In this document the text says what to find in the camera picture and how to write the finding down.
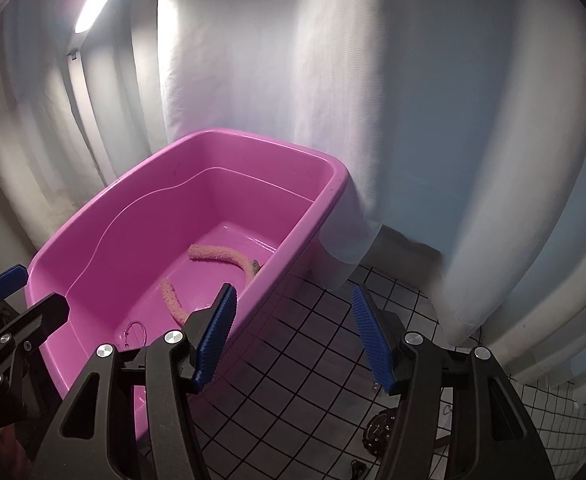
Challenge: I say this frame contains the pink fuzzy headband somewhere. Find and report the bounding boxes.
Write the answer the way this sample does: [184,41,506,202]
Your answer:
[159,243,265,327]

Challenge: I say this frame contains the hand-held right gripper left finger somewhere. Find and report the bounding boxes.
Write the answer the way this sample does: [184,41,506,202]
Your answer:
[32,282,239,480]

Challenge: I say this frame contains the white hemmed cloth sheet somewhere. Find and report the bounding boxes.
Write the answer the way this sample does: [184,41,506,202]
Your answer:
[155,0,474,292]

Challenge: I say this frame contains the thin wire bracelet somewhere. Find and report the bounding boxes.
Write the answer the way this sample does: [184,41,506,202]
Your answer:
[122,320,147,349]

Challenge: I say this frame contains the white black-checked tablecloth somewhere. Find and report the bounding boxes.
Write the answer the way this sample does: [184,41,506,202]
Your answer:
[133,260,586,480]

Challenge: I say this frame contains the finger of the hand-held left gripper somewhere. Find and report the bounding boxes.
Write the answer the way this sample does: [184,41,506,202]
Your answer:
[0,292,70,362]
[0,264,29,311]

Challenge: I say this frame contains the white pleated curtain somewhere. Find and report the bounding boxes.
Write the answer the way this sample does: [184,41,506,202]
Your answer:
[0,0,586,423]

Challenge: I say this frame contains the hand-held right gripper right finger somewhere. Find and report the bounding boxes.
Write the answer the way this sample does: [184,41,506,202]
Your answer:
[350,284,556,480]

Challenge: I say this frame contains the pink plastic tub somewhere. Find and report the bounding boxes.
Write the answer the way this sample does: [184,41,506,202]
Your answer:
[26,129,350,448]

